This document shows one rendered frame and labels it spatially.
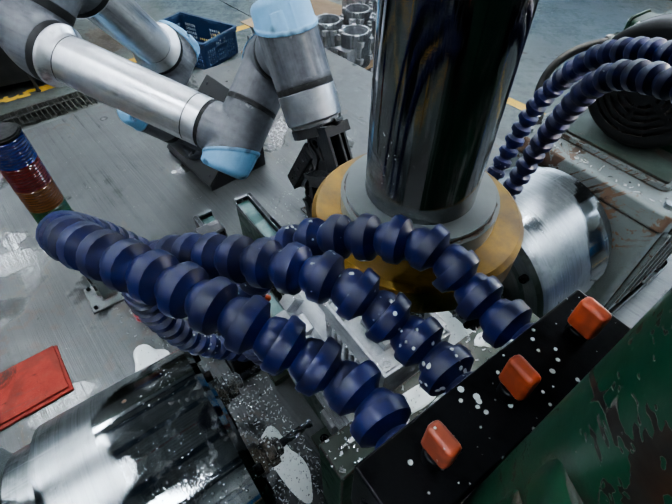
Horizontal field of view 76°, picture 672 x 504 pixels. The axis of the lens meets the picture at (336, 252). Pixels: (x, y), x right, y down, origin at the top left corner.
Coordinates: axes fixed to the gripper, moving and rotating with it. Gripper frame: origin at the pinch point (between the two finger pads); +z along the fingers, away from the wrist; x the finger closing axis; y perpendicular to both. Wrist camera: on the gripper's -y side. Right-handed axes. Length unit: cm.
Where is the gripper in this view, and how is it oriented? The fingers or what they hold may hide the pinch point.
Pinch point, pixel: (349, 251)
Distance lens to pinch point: 66.8
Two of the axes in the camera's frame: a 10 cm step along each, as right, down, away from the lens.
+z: 2.9, 8.8, 3.8
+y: 5.1, 2.0, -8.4
